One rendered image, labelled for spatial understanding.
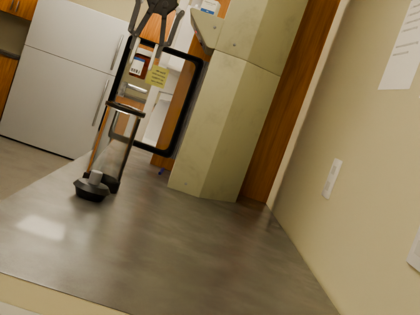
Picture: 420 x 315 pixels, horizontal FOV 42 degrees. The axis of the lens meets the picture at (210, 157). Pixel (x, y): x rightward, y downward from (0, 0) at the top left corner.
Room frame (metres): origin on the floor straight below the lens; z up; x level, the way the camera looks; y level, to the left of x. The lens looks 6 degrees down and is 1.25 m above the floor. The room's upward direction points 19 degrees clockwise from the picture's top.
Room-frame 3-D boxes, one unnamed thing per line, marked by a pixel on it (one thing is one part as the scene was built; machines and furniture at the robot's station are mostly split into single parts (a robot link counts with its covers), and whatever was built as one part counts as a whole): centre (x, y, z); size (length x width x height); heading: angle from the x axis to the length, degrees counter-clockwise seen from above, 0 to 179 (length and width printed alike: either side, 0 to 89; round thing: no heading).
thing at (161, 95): (2.08, 0.29, 1.19); 0.30 x 0.01 x 0.40; 87
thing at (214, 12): (1.88, 0.17, 1.54); 0.05 x 0.05 x 0.06; 80
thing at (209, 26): (1.92, 0.17, 1.46); 0.32 x 0.11 x 0.10; 4
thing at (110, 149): (1.42, 0.25, 1.06); 0.11 x 0.11 x 0.21
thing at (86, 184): (1.28, 0.24, 0.97); 0.09 x 0.09 x 0.07
